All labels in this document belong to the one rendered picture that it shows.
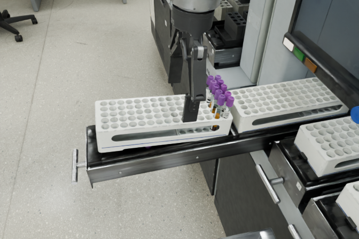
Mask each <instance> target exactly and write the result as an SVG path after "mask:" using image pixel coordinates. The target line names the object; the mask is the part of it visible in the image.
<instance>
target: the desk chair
mask: <svg viewBox="0 0 359 239"><path fill-rule="evenodd" d="M28 19H31V21H32V24H35V23H38V22H37V20H36V18H35V16H34V14H29V15H22V16H17V17H10V14H8V11H7V10H4V11H3V12H2V13H1V12H0V27H2V28H4V29H6V30H7V31H9V32H11V33H13V34H16V35H15V41H16V42H19V41H20V42H21V41H23V39H22V36H21V35H19V34H20V33H19V32H18V30H16V29H15V28H14V27H12V26H11V25H9V24H10V23H14V22H19V21H24V20H28Z"/></svg>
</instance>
